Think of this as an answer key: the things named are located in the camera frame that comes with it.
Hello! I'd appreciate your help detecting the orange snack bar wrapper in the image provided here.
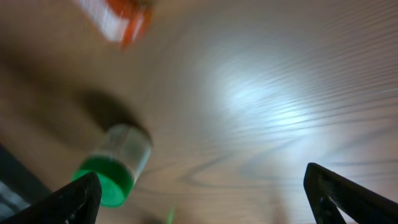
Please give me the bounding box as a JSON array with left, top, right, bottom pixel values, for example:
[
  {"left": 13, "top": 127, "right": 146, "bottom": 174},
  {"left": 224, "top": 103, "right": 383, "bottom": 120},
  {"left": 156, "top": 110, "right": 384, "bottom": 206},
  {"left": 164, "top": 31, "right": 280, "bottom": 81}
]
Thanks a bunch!
[{"left": 74, "top": 0, "right": 154, "bottom": 48}]

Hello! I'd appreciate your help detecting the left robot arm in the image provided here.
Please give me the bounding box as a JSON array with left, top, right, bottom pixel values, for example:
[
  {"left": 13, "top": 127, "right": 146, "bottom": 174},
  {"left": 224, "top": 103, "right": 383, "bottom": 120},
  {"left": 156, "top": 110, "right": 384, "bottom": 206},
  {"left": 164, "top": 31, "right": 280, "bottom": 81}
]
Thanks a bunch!
[{"left": 0, "top": 146, "right": 52, "bottom": 221}]

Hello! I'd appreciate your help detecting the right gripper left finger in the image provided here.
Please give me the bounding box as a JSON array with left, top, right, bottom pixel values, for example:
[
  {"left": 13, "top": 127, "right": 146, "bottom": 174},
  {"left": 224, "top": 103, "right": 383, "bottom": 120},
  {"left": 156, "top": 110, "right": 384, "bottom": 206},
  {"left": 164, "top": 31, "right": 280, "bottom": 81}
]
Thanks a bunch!
[{"left": 1, "top": 172, "right": 102, "bottom": 224}]

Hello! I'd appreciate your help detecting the green lid white jar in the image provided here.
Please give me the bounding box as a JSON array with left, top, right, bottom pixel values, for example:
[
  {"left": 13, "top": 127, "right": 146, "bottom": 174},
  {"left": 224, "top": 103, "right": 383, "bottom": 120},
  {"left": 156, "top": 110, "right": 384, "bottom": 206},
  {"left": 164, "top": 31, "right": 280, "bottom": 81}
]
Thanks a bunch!
[{"left": 72, "top": 124, "right": 152, "bottom": 208}]

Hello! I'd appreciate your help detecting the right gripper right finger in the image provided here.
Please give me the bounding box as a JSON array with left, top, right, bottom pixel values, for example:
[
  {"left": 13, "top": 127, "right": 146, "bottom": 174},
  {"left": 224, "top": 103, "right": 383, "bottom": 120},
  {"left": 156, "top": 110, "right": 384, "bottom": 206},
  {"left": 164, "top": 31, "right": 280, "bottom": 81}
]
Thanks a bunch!
[{"left": 303, "top": 162, "right": 397, "bottom": 224}]

